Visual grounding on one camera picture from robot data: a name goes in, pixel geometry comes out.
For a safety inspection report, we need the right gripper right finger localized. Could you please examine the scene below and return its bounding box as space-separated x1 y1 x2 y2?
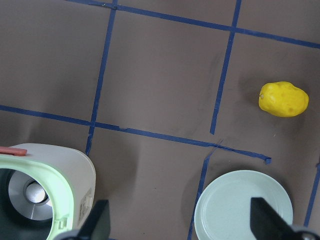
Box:
250 197 293 240

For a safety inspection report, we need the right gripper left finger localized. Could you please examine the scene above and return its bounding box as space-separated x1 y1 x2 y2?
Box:
77 199 111 240

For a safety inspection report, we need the white rice cooker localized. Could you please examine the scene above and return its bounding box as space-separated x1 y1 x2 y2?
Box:
0 143 96 240

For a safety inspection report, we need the right green plate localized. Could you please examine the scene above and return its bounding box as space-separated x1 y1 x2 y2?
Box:
194 170 294 240

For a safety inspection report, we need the yellow toy potato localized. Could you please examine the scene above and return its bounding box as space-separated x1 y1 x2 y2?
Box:
258 81 309 118

